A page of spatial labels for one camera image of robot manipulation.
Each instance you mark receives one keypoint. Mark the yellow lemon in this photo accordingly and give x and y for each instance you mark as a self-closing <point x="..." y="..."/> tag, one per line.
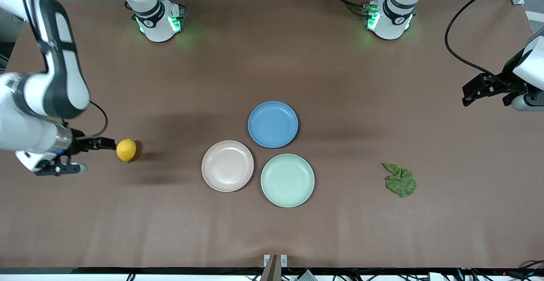
<point x="126" y="150"/>

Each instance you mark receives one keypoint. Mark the brown post with white brackets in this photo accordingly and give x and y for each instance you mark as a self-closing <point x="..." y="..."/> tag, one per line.
<point x="272" y="270"/>

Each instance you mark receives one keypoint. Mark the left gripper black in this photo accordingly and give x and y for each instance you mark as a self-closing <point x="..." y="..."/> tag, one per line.
<point x="504" y="84"/>

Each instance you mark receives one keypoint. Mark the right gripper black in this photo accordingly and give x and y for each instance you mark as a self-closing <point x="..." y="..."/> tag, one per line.
<point x="79" y="144"/>

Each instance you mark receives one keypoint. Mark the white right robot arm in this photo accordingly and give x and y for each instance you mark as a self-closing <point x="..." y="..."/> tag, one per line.
<point x="25" y="132"/>

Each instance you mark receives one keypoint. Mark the pale green plate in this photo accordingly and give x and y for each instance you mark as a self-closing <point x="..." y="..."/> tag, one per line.
<point x="287" y="180"/>

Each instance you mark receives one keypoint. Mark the pale pink plate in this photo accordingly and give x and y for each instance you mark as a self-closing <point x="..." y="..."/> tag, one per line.
<point x="227" y="166"/>

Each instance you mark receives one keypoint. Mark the blue plate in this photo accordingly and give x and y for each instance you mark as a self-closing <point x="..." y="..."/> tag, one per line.
<point x="273" y="124"/>

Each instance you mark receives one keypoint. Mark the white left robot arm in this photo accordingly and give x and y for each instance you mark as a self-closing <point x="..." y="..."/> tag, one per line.
<point x="391" y="17"/>

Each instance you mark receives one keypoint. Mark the grey ribbed power adapter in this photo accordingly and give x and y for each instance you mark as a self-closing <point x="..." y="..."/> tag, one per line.
<point x="307" y="276"/>

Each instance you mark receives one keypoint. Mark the green lettuce leaf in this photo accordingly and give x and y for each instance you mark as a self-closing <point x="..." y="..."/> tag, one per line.
<point x="401" y="183"/>

